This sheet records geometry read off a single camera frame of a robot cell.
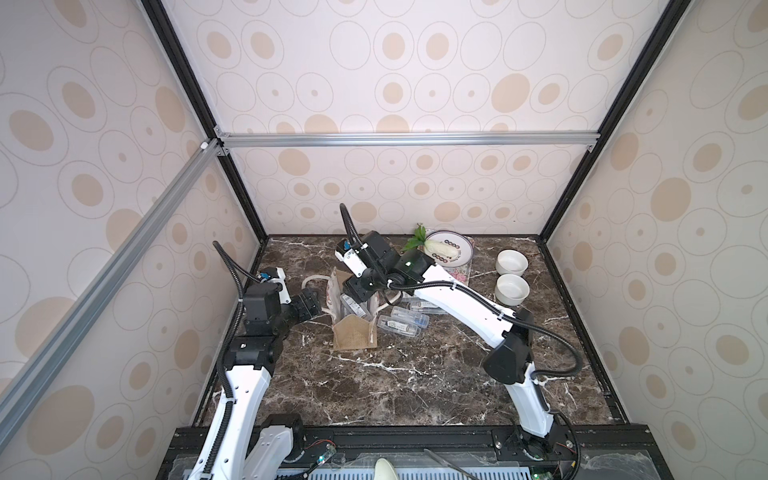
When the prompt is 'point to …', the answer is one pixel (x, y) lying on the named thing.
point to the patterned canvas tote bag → (349, 331)
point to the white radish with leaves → (431, 246)
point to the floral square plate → (462, 271)
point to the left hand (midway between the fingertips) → (317, 292)
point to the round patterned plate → (456, 239)
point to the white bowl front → (512, 289)
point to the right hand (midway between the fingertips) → (363, 277)
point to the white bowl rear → (511, 262)
